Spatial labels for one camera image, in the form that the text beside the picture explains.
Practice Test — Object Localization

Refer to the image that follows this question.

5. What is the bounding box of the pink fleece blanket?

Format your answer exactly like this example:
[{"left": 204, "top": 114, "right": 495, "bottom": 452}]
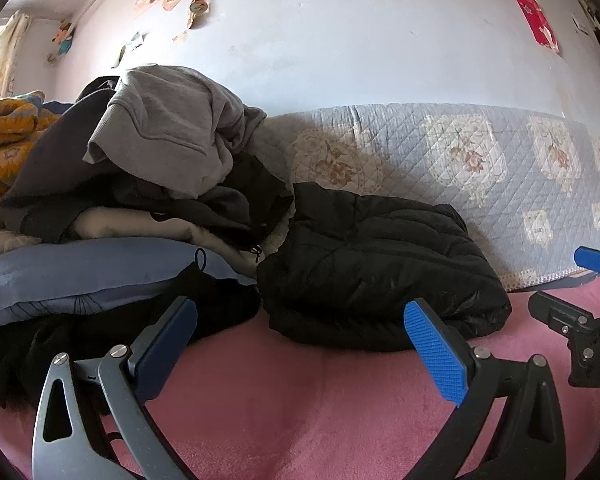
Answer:
[{"left": 0, "top": 277, "right": 600, "bottom": 480}]

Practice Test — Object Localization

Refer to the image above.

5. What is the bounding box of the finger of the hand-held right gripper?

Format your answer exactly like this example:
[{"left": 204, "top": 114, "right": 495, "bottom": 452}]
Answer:
[
  {"left": 574, "top": 246, "right": 600, "bottom": 277},
  {"left": 527, "top": 290, "right": 593, "bottom": 341}
]

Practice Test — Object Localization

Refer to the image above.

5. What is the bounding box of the yellow patterned blanket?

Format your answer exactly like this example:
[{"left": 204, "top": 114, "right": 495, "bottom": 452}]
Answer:
[{"left": 0, "top": 91, "right": 61, "bottom": 211}]

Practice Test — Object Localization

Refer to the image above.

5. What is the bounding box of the cartoon wall sticker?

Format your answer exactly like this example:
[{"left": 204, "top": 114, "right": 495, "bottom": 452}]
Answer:
[{"left": 47, "top": 20, "right": 76, "bottom": 61}]

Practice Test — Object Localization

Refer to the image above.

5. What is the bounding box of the red paper wall banner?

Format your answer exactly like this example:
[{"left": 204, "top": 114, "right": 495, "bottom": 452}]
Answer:
[{"left": 491, "top": 0, "right": 561, "bottom": 53}]

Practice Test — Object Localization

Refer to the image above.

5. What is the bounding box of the black puffer jacket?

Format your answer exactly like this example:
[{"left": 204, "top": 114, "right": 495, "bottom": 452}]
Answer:
[{"left": 256, "top": 181, "right": 512, "bottom": 352}]

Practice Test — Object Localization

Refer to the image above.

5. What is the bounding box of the blue-grey padded jacket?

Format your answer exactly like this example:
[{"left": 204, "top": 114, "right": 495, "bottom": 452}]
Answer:
[{"left": 0, "top": 237, "right": 258, "bottom": 331}]

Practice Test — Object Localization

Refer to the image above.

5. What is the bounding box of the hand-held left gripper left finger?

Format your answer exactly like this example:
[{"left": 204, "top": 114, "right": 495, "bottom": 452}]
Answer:
[{"left": 32, "top": 296, "right": 198, "bottom": 480}]

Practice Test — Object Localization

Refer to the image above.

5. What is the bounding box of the navy garment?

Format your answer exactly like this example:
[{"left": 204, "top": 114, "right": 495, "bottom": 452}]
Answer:
[{"left": 0, "top": 76, "right": 126, "bottom": 223}]

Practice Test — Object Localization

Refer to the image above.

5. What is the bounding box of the torn wall sticker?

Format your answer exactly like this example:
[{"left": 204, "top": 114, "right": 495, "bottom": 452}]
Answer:
[{"left": 112, "top": 32, "right": 146, "bottom": 68}]

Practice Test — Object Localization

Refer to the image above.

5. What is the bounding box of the black cloth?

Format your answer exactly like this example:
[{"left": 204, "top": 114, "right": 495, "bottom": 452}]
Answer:
[{"left": 0, "top": 265, "right": 261, "bottom": 408}]

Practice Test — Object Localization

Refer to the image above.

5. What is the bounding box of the blue quilted floral bed cover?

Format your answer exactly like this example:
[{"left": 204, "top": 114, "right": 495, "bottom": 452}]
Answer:
[{"left": 260, "top": 102, "right": 600, "bottom": 291}]

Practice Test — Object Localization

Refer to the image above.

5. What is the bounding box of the dark grey garment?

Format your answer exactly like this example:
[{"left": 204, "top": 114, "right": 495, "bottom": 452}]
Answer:
[{"left": 112, "top": 152, "right": 295, "bottom": 251}]

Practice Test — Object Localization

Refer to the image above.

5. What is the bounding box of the beige window curtain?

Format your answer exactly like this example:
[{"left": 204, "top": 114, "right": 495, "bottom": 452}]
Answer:
[{"left": 0, "top": 10, "right": 33, "bottom": 106}]

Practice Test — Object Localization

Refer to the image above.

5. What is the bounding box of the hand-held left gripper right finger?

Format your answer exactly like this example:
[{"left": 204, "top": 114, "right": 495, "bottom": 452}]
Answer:
[{"left": 403, "top": 298, "right": 567, "bottom": 480}]

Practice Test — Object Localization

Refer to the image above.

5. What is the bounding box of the beige garment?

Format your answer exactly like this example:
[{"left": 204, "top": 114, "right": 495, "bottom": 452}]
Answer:
[{"left": 0, "top": 205, "right": 261, "bottom": 281}]

